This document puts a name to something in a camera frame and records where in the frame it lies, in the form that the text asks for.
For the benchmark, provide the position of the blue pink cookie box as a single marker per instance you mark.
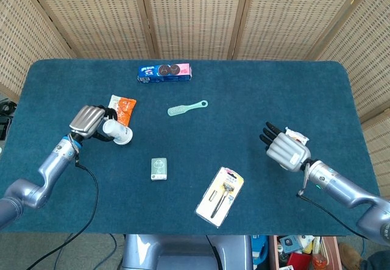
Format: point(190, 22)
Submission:
point(164, 72)

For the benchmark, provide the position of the pink storage box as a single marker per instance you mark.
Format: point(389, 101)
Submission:
point(273, 251)

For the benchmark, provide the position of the orange white snack packet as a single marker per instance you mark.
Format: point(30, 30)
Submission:
point(126, 110)

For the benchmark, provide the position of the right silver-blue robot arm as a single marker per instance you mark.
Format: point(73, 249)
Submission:
point(335, 181)

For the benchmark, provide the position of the brown fuzzy object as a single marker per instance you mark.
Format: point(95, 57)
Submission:
point(348, 254)

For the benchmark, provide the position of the red packet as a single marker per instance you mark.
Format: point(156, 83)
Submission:
point(298, 261)

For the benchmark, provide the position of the blue plastic object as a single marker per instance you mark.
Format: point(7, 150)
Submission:
point(259, 245)

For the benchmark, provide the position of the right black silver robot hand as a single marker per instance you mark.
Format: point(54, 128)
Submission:
point(288, 152)

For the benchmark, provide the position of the razor blister pack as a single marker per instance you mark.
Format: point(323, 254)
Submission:
point(219, 197)

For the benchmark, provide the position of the blue table mat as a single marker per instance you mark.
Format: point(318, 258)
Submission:
point(259, 78)

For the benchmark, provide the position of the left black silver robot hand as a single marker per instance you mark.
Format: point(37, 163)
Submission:
point(86, 122)

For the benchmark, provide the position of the silver-blue robot base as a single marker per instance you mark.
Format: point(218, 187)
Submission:
point(182, 251)

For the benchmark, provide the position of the mint green hairbrush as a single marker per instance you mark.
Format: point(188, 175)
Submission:
point(176, 110)

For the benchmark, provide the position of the white snack packet red-yellow print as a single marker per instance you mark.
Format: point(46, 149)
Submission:
point(297, 136)

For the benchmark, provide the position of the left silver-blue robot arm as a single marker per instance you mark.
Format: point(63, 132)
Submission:
point(51, 166)

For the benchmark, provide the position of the green tissue pack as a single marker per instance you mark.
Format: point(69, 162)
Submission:
point(159, 169)

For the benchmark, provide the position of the white paper cup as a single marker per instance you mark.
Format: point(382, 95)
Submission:
point(119, 133)

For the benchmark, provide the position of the woven bamboo screen panel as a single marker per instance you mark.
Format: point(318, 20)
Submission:
point(97, 17)
point(24, 38)
point(289, 17)
point(365, 53)
point(381, 148)
point(195, 17)

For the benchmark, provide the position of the black equipment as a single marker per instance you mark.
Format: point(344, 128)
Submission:
point(3, 123)

